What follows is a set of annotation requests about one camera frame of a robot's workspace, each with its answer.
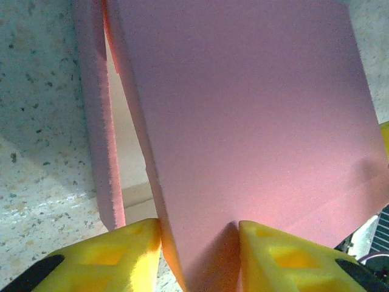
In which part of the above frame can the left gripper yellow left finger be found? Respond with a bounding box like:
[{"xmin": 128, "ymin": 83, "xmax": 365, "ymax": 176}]
[{"xmin": 0, "ymin": 217, "xmax": 162, "ymax": 292}]

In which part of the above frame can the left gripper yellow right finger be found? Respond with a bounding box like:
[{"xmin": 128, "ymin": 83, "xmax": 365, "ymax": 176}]
[{"xmin": 238, "ymin": 220, "xmax": 389, "ymax": 292}]

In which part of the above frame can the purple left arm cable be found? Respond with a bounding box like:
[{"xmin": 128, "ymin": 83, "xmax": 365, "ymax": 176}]
[{"xmin": 358, "ymin": 249, "xmax": 389, "ymax": 263}]

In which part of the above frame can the slotted grey cable duct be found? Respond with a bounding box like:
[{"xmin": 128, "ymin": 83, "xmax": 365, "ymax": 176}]
[{"xmin": 369, "ymin": 204, "xmax": 389, "ymax": 254}]

